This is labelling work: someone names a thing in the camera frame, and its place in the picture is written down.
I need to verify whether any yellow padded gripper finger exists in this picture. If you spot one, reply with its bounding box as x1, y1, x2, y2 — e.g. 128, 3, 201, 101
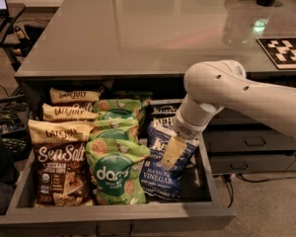
162, 135, 186, 169

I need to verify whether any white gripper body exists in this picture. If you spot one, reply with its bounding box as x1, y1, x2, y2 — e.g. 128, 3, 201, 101
173, 114, 205, 140

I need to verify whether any blue kettle chip bag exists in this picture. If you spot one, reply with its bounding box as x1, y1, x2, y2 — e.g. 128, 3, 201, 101
149, 99, 183, 115
140, 126, 199, 200
147, 115, 175, 135

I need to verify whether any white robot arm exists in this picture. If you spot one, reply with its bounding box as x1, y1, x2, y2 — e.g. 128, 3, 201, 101
174, 60, 296, 145

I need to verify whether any closed grey drawer middle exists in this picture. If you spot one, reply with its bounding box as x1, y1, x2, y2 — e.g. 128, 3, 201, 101
203, 130, 296, 152

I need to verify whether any closed grey drawer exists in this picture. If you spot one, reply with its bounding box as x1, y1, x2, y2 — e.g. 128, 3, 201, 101
203, 130, 296, 152
210, 154, 296, 174
206, 107, 277, 126

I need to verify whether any closed grey drawer upper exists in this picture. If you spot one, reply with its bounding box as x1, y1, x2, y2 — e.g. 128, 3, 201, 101
206, 107, 277, 126

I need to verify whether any closed grey drawer lower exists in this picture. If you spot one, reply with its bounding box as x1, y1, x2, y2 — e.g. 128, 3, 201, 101
210, 154, 296, 174

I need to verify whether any middle green Dang chip bag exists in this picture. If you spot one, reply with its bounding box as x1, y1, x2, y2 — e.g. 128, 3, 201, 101
89, 118, 139, 142

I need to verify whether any green dang chip bag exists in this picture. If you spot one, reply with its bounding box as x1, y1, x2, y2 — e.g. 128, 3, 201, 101
89, 118, 139, 142
86, 138, 150, 205
93, 99, 141, 120

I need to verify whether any rear green Dang chip bag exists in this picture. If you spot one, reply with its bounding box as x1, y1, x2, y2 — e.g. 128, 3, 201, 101
93, 99, 141, 120

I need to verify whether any front green Dang chip bag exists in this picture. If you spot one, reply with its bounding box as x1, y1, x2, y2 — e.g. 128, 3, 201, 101
86, 138, 150, 205

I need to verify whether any middle Late July chip bag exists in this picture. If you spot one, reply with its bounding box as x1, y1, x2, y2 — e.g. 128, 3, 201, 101
42, 104, 99, 121

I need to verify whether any late july chip bag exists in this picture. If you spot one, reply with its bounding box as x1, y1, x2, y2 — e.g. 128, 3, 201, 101
42, 104, 99, 121
49, 88, 101, 104
28, 119, 94, 206

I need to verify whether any front Late July chip bag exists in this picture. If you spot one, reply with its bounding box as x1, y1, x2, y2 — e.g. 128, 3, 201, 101
28, 119, 94, 206

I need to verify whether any grey cabinet counter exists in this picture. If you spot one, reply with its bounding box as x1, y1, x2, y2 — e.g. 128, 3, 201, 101
16, 0, 296, 80

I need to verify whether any rear Late July chip bag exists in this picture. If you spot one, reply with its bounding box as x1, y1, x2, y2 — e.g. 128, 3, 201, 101
49, 88, 101, 104

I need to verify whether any open grey top drawer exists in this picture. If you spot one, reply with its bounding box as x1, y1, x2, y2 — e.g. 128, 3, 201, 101
0, 143, 236, 237

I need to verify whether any black white fiducial marker board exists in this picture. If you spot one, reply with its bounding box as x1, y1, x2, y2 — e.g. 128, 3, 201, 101
257, 37, 296, 70

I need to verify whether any dark side desk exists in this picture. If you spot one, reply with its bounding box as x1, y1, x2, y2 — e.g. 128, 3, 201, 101
0, 2, 27, 49

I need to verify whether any black power cable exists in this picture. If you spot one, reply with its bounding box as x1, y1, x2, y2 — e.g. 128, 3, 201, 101
220, 171, 296, 208

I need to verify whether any black wire crate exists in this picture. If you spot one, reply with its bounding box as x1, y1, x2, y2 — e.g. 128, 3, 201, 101
0, 95, 32, 161

